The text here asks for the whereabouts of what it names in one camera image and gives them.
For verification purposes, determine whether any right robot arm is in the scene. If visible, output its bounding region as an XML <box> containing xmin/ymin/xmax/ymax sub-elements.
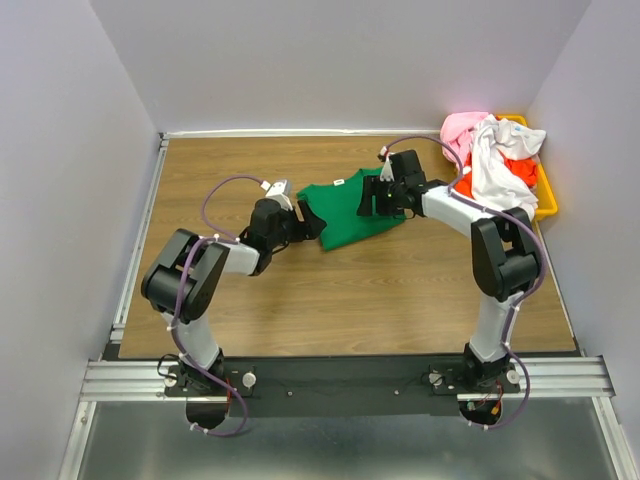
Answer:
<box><xmin>357</xmin><ymin>148</ymin><xmax>544</xmax><ymax>392</ymax></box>

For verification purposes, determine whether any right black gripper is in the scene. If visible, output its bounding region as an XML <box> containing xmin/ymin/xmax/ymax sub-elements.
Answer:
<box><xmin>355</xmin><ymin>175</ymin><xmax>404</xmax><ymax>216</ymax></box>

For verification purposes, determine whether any yellow plastic bin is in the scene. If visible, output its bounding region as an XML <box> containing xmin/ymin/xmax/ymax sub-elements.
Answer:
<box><xmin>495</xmin><ymin>116</ymin><xmax>558</xmax><ymax>221</ymax></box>

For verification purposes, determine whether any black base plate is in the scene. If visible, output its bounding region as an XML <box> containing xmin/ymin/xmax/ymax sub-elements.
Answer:
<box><xmin>157</xmin><ymin>354</ymin><xmax>523</xmax><ymax>428</ymax></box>

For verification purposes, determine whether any green t-shirt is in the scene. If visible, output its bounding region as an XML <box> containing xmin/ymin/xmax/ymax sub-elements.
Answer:
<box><xmin>297</xmin><ymin>168</ymin><xmax>406</xmax><ymax>252</ymax></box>

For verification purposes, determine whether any pink t-shirt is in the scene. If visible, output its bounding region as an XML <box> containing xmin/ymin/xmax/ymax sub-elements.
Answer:
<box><xmin>440</xmin><ymin>111</ymin><xmax>489</xmax><ymax>162</ymax></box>

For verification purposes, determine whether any white t-shirt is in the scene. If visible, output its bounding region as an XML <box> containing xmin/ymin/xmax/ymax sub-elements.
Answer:
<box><xmin>471</xmin><ymin>114</ymin><xmax>547</xmax><ymax>220</ymax></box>

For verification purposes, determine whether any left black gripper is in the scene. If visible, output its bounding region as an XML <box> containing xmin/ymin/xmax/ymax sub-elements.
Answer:
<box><xmin>268</xmin><ymin>200</ymin><xmax>327</xmax><ymax>250</ymax></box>

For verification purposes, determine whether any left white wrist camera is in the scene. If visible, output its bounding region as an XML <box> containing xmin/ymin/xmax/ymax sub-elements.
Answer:
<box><xmin>260</xmin><ymin>179</ymin><xmax>293</xmax><ymax>210</ymax></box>

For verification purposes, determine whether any orange t-shirt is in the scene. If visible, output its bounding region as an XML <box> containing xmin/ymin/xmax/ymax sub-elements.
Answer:
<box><xmin>454</xmin><ymin>154</ymin><xmax>538</xmax><ymax>202</ymax></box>

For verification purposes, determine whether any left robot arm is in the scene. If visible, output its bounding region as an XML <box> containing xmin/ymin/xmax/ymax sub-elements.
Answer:
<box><xmin>141</xmin><ymin>198</ymin><xmax>327</xmax><ymax>395</ymax></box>

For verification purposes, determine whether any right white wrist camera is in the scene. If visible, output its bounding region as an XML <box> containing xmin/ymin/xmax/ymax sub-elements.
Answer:
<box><xmin>378</xmin><ymin>146</ymin><xmax>394</xmax><ymax>182</ymax></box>

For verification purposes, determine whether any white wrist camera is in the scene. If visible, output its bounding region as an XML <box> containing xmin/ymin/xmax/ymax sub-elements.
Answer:
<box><xmin>260</xmin><ymin>179</ymin><xmax>293</xmax><ymax>210</ymax></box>
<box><xmin>378</xmin><ymin>146</ymin><xmax>394</xmax><ymax>182</ymax></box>

